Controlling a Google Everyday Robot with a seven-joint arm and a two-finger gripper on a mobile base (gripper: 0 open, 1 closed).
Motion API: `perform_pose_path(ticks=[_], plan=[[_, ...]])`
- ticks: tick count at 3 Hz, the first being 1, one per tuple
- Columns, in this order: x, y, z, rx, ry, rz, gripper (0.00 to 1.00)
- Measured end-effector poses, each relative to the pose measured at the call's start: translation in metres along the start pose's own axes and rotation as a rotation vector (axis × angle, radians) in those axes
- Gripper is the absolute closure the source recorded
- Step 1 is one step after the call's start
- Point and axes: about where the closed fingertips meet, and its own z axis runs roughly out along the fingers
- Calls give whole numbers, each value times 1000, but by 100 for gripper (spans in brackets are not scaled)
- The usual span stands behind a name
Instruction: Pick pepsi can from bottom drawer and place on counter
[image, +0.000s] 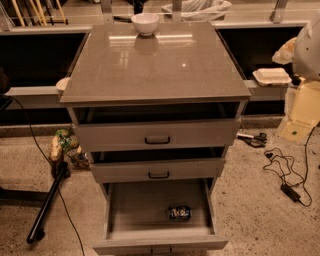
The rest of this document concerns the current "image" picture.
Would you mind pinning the top grey drawer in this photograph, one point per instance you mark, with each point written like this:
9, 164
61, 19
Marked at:
157, 134

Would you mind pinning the white ceramic bowl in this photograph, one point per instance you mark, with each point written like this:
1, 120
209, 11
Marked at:
145, 23

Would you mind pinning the yellow wooden sticks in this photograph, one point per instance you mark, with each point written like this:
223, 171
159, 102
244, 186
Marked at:
37, 12

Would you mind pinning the black power adapter with cable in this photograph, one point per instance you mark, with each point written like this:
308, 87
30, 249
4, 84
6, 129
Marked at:
293, 182

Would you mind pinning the blue pepsi can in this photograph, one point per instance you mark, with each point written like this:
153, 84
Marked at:
179, 213

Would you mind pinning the middle grey drawer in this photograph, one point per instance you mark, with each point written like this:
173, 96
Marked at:
158, 164

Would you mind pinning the grey drawer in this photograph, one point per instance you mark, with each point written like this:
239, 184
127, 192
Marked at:
158, 164
157, 134
137, 219

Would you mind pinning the black scissors on floor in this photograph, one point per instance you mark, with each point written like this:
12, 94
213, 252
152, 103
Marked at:
255, 141

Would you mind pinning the grey drawer cabinet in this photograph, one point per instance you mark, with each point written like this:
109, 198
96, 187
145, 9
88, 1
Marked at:
182, 72

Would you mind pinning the green snack bag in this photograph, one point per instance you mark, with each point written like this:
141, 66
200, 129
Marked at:
64, 143

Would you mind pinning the small white plate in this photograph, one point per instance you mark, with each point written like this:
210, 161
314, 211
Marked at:
62, 84

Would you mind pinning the bottom grey drawer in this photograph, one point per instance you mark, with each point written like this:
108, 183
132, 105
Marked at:
137, 219

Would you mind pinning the black tripod leg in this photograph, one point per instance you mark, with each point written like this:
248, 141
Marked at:
38, 223

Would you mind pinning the white foam takeout container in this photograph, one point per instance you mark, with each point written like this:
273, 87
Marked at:
271, 76

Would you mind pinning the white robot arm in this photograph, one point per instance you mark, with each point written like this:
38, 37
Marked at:
306, 56

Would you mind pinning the white plastic bag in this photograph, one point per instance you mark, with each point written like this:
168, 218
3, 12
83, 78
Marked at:
204, 10

